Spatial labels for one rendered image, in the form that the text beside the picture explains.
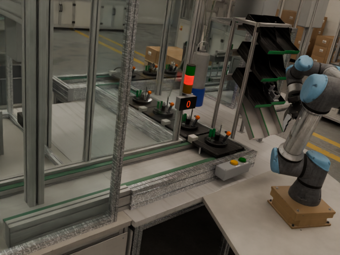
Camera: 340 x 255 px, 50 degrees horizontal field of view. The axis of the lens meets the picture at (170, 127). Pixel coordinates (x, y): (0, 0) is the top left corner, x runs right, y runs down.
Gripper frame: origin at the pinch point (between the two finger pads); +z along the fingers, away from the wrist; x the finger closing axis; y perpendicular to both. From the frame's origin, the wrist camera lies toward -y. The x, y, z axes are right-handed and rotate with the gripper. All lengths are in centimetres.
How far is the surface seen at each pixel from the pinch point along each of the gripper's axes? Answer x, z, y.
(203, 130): 61, -20, 27
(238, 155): 37.3, 1.2, 21.4
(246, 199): 30.4, 29.3, 9.3
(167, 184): 59, 26, -21
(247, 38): 40, -111, 69
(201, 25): 80, -138, 71
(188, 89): 52, -27, -13
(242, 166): 33.0, 10.4, 14.6
